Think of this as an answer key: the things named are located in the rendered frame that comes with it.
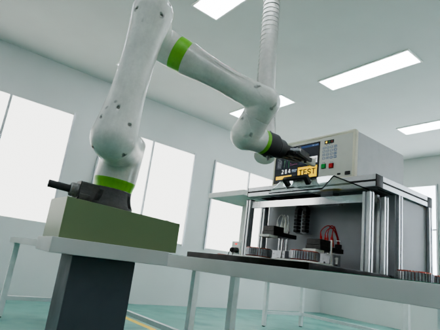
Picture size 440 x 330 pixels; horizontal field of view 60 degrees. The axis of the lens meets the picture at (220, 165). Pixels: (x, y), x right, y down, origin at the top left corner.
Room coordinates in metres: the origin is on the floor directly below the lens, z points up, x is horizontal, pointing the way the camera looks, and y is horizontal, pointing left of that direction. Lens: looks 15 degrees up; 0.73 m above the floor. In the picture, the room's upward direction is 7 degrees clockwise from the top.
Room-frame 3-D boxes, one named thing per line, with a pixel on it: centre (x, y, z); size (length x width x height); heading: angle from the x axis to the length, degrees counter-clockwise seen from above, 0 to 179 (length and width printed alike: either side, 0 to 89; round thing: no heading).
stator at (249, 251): (1.63, -0.21, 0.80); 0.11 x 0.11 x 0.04
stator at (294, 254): (1.44, -0.35, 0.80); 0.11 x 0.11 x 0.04
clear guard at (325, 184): (1.40, -0.39, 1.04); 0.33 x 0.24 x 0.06; 127
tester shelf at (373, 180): (1.73, -0.53, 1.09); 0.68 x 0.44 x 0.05; 37
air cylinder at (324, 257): (1.53, -0.47, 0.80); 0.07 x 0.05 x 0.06; 37
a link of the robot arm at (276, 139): (1.35, -0.17, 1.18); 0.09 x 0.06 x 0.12; 37
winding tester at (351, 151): (1.72, -0.54, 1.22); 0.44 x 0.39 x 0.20; 37
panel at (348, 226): (1.69, -0.48, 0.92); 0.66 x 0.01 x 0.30; 37
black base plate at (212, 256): (1.55, -0.29, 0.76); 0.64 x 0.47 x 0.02; 37
